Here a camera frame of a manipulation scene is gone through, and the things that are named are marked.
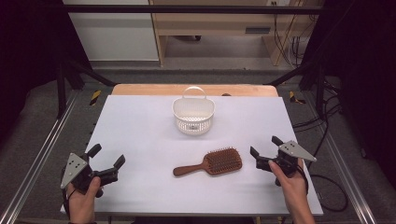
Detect brown wooden hairbrush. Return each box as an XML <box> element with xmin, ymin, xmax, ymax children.
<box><xmin>173</xmin><ymin>147</ymin><xmax>243</xmax><ymax>177</ymax></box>

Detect light wooden desk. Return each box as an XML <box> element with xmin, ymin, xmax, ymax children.
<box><xmin>148</xmin><ymin>0</ymin><xmax>325</xmax><ymax>67</ymax></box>

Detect white cabinet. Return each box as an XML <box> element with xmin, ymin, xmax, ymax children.
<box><xmin>62</xmin><ymin>0</ymin><xmax>160</xmax><ymax>62</ymax></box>

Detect black curtain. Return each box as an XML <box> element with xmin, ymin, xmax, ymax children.
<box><xmin>303</xmin><ymin>0</ymin><xmax>396</xmax><ymax>189</ymax></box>
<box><xmin>0</xmin><ymin>0</ymin><xmax>92</xmax><ymax>146</ymax></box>

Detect aluminium floor rail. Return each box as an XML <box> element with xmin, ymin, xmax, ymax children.
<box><xmin>302</xmin><ymin>92</ymin><xmax>378</xmax><ymax>224</ymax></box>
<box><xmin>0</xmin><ymin>90</ymin><xmax>79</xmax><ymax>224</ymax></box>

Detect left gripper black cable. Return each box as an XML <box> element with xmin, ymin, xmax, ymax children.
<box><xmin>61</xmin><ymin>186</ymin><xmax>78</xmax><ymax>217</ymax></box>

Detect light wooden table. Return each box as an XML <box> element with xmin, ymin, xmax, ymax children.
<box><xmin>111</xmin><ymin>83</ymin><xmax>279</xmax><ymax>97</ymax></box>

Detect person's right hand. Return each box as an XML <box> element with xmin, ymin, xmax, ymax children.
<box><xmin>268</xmin><ymin>158</ymin><xmax>309</xmax><ymax>209</ymax></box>

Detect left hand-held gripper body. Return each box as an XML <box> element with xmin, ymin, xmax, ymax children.
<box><xmin>60</xmin><ymin>152</ymin><xmax>120</xmax><ymax>199</ymax></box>

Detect white plastic basket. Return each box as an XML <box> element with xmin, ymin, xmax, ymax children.
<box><xmin>172</xmin><ymin>86</ymin><xmax>216</xmax><ymax>136</ymax></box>

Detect black metal frame stand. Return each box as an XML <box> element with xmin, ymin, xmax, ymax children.
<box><xmin>266</xmin><ymin>59</ymin><xmax>327</xmax><ymax>119</ymax></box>
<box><xmin>56</xmin><ymin>58</ymin><xmax>117</xmax><ymax>119</ymax></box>

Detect yellow black tape marker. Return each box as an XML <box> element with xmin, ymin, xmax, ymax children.
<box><xmin>89</xmin><ymin>90</ymin><xmax>103</xmax><ymax>106</ymax></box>
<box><xmin>289</xmin><ymin>91</ymin><xmax>306</xmax><ymax>105</ymax></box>

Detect black floor cable bundle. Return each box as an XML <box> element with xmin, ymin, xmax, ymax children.
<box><xmin>292</xmin><ymin>78</ymin><xmax>344</xmax><ymax>171</ymax></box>

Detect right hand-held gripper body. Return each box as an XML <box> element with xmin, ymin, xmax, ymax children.
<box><xmin>255</xmin><ymin>139</ymin><xmax>318</xmax><ymax>187</ymax></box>

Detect black looped floor cable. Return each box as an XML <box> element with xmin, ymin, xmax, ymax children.
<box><xmin>307</xmin><ymin>174</ymin><xmax>349</xmax><ymax>214</ymax></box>

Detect hanging cables behind desk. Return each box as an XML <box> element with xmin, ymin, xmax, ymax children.
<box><xmin>272</xmin><ymin>2</ymin><xmax>314</xmax><ymax>67</ymax></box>

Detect black horizontal frame bar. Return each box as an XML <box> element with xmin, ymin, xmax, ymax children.
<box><xmin>40</xmin><ymin>4</ymin><xmax>332</xmax><ymax>15</ymax></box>

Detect person's left hand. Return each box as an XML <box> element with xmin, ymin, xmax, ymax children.
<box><xmin>65</xmin><ymin>176</ymin><xmax>103</xmax><ymax>219</ymax></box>

